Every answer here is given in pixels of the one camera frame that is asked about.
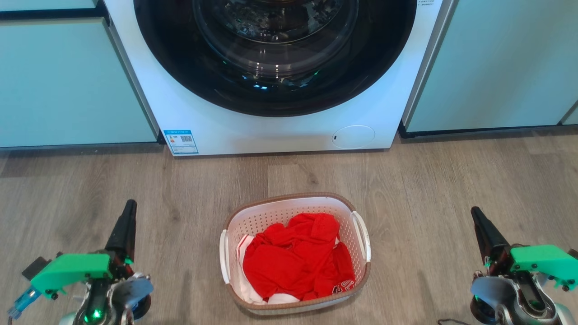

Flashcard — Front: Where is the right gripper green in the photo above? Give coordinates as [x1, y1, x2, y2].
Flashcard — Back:
[471, 207, 578, 292]

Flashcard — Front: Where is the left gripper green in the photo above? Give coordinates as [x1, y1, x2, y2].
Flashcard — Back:
[31, 200, 137, 299]

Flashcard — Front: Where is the white laundry basket brown rim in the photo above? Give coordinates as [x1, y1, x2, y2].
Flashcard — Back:
[219, 193, 372, 316]

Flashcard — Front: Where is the blue white energy label sticker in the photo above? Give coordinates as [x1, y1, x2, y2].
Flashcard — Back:
[163, 130, 199, 156]

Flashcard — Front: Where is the red garment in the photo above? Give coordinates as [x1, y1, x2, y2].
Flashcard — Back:
[242, 213, 356, 302]

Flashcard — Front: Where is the round white filter cover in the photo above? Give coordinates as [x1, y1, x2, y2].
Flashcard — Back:
[332, 125, 376, 150]

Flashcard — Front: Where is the pale green cabinet white side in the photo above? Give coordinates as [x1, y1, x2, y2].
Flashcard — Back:
[400, 0, 578, 134]

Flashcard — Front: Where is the white front-load washing machine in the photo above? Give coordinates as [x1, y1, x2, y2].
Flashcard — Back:
[103, 0, 453, 157]

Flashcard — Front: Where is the black round washer door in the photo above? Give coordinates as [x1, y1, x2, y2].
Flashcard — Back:
[134, 0, 418, 117]

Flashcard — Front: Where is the narrow pale green cabinet drawer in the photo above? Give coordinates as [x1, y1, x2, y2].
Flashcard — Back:
[0, 0, 99, 12]

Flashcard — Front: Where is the blue cable connector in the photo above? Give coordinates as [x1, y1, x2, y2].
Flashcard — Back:
[8, 286, 42, 319]

